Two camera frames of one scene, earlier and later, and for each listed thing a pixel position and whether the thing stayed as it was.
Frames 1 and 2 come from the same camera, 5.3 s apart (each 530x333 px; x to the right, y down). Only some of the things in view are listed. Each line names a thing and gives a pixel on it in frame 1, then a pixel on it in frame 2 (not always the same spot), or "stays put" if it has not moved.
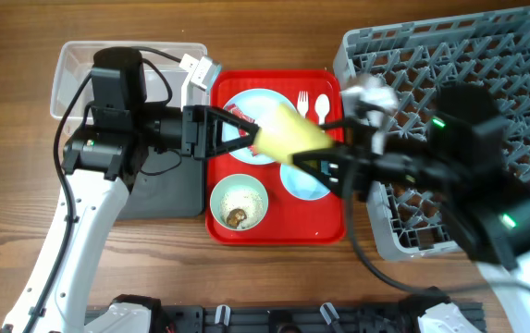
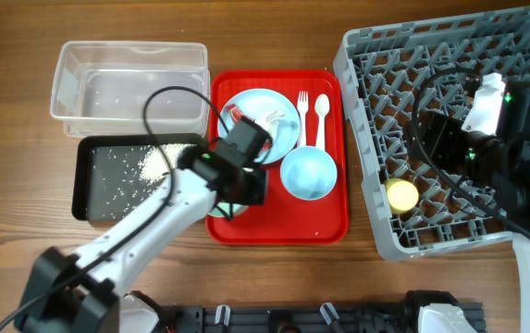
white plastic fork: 302,103 stays put
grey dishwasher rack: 515,51 stays put
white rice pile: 246,200 to 153,165
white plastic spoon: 322,107 stays put
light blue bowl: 301,184 stays put
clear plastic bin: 72,81 stays put
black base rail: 310,318 stays put
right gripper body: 361,156 to 443,145
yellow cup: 285,131 to 402,195
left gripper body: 192,129 to 252,188
